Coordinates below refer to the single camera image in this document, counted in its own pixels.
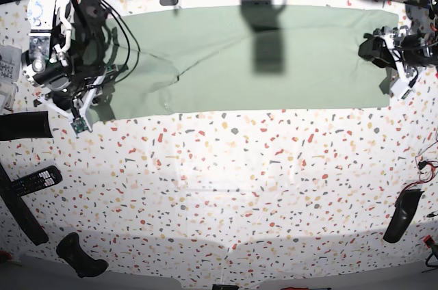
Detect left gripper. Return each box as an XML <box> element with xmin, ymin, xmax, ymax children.
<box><xmin>358</xmin><ymin>26</ymin><xmax>428</xmax><ymax>98</ymax></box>

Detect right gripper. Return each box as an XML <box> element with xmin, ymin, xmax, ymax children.
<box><xmin>34</xmin><ymin>64</ymin><xmax>118</xmax><ymax>133</ymax></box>

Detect light green T-shirt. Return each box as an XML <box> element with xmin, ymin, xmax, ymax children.
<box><xmin>90</xmin><ymin>4</ymin><xmax>398</xmax><ymax>122</ymax></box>

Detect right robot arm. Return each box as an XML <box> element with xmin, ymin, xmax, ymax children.
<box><xmin>23</xmin><ymin>0</ymin><xmax>118</xmax><ymax>135</ymax></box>

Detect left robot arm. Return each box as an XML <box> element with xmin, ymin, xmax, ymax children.
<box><xmin>358</xmin><ymin>0</ymin><xmax>437</xmax><ymax>99</ymax></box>

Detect black cylindrical sleeve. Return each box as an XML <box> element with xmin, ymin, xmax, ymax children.
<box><xmin>0</xmin><ymin>111</ymin><xmax>53</xmax><ymax>141</ymax></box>

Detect black remote control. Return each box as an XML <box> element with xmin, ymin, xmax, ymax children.
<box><xmin>11</xmin><ymin>166</ymin><xmax>63</xmax><ymax>196</ymax></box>

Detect long black bar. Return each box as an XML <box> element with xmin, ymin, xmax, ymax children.
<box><xmin>1</xmin><ymin>166</ymin><xmax>49</xmax><ymax>246</ymax></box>

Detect red and black wires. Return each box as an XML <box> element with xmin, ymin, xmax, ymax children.
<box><xmin>398</xmin><ymin>153</ymin><xmax>438</xmax><ymax>209</ymax></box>

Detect black curved handle right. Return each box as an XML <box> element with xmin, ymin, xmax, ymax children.
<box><xmin>383</xmin><ymin>189</ymin><xmax>423</xmax><ymax>243</ymax></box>

